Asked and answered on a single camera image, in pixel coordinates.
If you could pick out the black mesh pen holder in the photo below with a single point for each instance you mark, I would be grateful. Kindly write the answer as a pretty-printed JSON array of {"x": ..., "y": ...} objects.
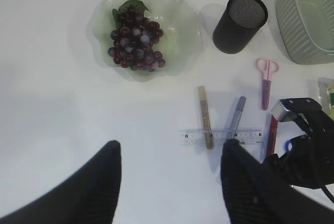
[{"x": 238, "y": 24}]

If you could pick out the silver blue marker pen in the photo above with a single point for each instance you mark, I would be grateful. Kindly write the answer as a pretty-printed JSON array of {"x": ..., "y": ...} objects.
[{"x": 236, "y": 117}]

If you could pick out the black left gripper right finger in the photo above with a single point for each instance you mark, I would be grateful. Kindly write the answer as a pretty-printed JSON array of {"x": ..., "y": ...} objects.
[{"x": 254, "y": 194}]

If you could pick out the green woven plastic basket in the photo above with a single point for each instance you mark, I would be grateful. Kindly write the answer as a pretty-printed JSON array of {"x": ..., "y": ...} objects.
[{"x": 306, "y": 27}]

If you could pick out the blue handled scissors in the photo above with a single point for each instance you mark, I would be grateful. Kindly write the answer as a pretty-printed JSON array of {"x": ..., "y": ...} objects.
[{"x": 287, "y": 146}]

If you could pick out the gold marker pen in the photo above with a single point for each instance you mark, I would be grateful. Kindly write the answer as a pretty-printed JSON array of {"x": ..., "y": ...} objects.
[{"x": 205, "y": 118}]

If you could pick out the yellow tea drink bottle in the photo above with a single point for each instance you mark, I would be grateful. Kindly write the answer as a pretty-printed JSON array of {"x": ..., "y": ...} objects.
[{"x": 325, "y": 86}]

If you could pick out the purple artificial grape bunch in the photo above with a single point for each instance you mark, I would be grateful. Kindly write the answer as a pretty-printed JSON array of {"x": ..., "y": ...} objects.
[{"x": 134, "y": 37}]

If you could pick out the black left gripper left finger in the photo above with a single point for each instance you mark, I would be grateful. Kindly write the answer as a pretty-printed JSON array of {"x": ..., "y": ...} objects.
[{"x": 90, "y": 195}]

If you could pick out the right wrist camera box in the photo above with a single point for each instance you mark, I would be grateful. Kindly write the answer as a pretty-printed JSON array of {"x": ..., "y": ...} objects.
[{"x": 289, "y": 109}]

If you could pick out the small pink purple scissors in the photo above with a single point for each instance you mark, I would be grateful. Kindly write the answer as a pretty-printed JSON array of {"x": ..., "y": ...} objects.
[{"x": 267, "y": 68}]

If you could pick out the clear plastic ruler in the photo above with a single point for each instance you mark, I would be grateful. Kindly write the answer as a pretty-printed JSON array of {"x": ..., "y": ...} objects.
[{"x": 244, "y": 136}]

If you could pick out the green wavy plastic plate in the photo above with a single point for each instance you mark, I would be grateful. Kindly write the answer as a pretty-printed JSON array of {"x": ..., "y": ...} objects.
[{"x": 180, "y": 45}]

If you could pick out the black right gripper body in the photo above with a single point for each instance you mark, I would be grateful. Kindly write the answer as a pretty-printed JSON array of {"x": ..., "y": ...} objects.
[{"x": 309, "y": 163}]

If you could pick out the red marker pen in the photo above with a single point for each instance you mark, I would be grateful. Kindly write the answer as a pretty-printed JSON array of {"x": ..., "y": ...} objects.
[{"x": 272, "y": 137}]

